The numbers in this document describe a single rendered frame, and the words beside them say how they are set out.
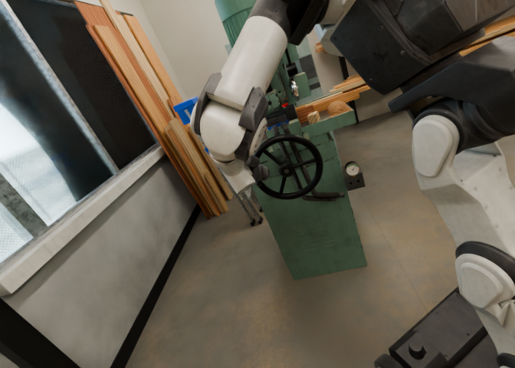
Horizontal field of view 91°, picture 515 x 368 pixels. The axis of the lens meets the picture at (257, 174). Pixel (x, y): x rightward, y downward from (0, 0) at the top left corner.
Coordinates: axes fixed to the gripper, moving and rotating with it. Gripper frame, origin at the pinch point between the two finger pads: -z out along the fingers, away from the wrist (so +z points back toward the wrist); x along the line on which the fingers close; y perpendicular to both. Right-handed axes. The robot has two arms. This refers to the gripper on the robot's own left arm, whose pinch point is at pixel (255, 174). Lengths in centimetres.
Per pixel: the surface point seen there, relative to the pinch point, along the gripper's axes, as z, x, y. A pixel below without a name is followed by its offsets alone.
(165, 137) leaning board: -108, -112, 49
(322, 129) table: -21.7, 26.1, 18.7
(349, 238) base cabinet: -54, 35, -36
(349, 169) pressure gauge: -26.2, 36.0, 0.3
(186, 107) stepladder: -68, -66, 57
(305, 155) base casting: -26.5, 17.5, 8.5
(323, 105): -32, 28, 32
